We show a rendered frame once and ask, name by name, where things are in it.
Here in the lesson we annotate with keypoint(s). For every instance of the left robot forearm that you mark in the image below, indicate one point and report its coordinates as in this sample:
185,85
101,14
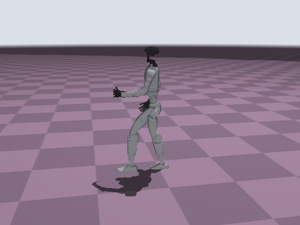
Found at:
135,93

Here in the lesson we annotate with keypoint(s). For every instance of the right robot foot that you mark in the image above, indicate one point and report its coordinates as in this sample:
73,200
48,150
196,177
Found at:
159,166

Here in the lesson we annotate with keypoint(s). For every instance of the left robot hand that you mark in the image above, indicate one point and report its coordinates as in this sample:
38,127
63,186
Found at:
117,92

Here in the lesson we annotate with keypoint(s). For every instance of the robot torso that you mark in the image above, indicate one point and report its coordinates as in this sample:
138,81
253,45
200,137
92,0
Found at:
153,90

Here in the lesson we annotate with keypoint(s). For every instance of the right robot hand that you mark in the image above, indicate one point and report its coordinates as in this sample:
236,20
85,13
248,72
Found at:
145,106

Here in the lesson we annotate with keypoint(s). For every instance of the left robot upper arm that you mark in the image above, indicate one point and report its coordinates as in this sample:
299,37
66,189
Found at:
149,77

